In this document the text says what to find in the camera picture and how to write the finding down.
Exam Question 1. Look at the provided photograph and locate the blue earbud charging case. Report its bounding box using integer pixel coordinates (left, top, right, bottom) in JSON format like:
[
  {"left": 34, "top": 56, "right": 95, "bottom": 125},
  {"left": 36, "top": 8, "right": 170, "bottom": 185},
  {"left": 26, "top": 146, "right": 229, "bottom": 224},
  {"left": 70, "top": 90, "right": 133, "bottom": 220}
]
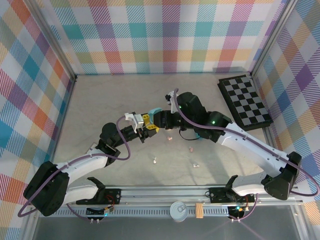
[{"left": 146, "top": 106, "right": 163, "bottom": 120}]

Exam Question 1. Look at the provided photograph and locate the black grey chessboard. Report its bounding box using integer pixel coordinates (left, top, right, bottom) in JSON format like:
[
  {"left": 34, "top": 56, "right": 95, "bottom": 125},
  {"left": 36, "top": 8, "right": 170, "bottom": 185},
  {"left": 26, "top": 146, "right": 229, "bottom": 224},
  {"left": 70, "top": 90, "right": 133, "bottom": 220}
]
[{"left": 218, "top": 74, "right": 274, "bottom": 133}]

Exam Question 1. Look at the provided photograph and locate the black controller board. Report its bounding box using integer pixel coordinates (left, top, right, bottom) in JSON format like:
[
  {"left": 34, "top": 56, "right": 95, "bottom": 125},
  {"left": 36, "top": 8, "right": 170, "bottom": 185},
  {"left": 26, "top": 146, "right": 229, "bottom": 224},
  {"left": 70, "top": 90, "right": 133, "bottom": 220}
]
[
  {"left": 85, "top": 205, "right": 116, "bottom": 218},
  {"left": 227, "top": 205, "right": 249, "bottom": 219}
]

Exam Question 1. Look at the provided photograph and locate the silver tin can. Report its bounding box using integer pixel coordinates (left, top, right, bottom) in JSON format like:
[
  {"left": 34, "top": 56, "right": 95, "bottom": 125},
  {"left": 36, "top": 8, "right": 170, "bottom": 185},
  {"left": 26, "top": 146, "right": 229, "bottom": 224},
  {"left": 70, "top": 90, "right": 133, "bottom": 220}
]
[{"left": 169, "top": 201, "right": 188, "bottom": 223}]

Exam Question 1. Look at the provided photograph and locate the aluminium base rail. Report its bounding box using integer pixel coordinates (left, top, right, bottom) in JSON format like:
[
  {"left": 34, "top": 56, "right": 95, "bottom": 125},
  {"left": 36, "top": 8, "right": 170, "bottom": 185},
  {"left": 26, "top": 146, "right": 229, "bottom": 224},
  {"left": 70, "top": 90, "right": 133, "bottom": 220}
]
[{"left": 66, "top": 184, "right": 266, "bottom": 208}]

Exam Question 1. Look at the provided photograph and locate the grey slotted cable duct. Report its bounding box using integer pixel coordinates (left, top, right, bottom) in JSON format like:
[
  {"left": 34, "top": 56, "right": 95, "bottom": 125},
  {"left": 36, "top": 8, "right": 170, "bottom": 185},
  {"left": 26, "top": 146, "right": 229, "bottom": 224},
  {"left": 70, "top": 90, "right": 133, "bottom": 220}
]
[{"left": 49, "top": 207, "right": 233, "bottom": 219}]

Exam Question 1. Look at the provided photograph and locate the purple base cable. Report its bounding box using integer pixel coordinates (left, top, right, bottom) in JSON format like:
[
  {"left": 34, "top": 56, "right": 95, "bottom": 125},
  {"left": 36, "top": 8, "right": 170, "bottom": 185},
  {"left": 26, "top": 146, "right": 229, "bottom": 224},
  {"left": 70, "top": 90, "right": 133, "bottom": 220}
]
[
  {"left": 231, "top": 194, "right": 259, "bottom": 222},
  {"left": 66, "top": 202, "right": 91, "bottom": 221}
]

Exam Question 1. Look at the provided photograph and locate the aluminium side rail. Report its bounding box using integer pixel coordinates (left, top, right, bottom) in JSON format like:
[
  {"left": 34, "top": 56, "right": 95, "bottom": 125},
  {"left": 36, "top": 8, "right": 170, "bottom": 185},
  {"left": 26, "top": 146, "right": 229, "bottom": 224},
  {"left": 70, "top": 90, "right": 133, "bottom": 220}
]
[{"left": 262, "top": 126, "right": 283, "bottom": 161}]

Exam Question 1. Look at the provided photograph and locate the aluminium frame post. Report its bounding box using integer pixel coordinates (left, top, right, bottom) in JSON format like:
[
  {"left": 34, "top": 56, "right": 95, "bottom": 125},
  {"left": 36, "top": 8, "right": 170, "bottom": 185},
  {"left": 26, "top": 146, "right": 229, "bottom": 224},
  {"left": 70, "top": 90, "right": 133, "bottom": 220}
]
[
  {"left": 31, "top": 0, "right": 77, "bottom": 82},
  {"left": 249, "top": 0, "right": 300, "bottom": 76}
]

